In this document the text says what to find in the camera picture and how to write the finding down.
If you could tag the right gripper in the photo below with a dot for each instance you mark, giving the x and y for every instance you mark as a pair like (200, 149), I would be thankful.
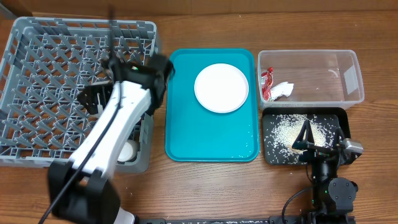
(314, 152)

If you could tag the white tissue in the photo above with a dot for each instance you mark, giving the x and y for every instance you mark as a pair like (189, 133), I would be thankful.
(282, 89)

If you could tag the red snack wrapper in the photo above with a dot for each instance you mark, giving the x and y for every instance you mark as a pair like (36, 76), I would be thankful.
(266, 83)

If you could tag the large white plate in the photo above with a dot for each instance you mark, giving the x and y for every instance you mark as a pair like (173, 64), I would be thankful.
(221, 88)

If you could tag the white cup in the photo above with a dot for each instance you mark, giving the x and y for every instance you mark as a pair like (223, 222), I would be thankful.
(129, 151)

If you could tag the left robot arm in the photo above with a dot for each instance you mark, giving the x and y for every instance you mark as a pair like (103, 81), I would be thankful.
(81, 190)

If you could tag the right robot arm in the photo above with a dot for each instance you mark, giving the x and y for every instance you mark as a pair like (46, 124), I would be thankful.
(333, 196)

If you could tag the spilled white rice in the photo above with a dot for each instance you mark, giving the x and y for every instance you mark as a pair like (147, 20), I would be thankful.
(281, 130)

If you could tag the black tray bin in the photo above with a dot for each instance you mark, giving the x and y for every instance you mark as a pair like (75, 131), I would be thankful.
(339, 112)

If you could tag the clear plastic bin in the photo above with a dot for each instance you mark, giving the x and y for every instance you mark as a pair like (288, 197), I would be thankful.
(321, 78)

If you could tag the teal serving tray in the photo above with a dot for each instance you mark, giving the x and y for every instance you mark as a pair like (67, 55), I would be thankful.
(196, 134)

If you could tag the grey dish rack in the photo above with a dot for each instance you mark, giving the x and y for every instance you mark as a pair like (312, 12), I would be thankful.
(46, 64)

